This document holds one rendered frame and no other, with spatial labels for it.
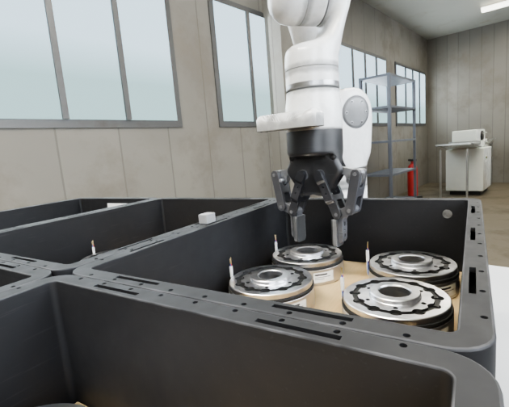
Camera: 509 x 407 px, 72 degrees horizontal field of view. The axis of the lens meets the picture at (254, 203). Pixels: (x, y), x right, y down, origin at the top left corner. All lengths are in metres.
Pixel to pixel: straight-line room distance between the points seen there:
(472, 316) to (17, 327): 0.29
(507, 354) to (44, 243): 0.71
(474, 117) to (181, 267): 8.23
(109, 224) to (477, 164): 6.35
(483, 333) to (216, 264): 0.33
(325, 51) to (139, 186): 2.26
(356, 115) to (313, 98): 0.25
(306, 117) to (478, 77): 8.17
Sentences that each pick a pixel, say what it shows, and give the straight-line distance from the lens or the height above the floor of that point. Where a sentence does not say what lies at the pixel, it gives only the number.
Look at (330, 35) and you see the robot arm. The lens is 0.49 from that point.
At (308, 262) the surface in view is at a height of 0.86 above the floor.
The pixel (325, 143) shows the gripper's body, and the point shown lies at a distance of 0.46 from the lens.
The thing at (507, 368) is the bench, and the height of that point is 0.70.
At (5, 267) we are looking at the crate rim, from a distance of 0.40.
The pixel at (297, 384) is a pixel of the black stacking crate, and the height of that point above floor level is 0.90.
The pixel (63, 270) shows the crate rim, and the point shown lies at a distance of 0.35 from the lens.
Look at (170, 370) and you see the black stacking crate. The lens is 0.25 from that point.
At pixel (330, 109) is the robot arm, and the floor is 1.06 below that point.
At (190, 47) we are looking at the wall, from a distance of 3.10.
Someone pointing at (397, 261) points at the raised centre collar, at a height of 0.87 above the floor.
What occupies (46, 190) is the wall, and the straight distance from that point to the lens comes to 2.39.
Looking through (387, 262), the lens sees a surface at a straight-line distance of 0.49.
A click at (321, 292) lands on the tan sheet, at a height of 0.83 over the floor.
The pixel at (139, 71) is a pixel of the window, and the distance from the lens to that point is 2.74.
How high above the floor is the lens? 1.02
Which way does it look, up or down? 9 degrees down
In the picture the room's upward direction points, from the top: 5 degrees counter-clockwise
